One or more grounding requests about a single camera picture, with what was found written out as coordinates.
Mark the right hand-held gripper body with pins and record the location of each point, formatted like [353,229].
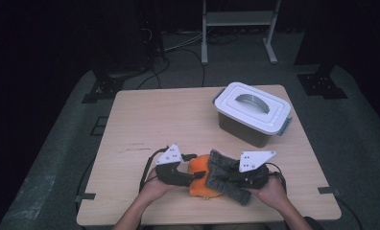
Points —
[255,179]

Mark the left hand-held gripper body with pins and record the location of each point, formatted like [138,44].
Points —
[173,174]

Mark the orange plush toy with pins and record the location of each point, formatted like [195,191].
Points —
[197,167]

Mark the grey fuzzy cloth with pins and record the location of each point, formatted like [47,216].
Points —
[220,175]

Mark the smoky transparent storage box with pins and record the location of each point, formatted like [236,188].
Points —
[242,131]

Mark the person's right hand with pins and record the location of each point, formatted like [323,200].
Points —
[273,193]

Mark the person's left hand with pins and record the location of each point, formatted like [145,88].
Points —
[153,190]

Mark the grey tape strip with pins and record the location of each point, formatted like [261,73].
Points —
[85,196]
[328,190]

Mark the black tape floor marking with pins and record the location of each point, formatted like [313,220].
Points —
[99,126]

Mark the black stand base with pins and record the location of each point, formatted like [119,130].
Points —
[103,87]
[320,84]

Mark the white metal stand frame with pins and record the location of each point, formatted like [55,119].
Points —
[239,18]

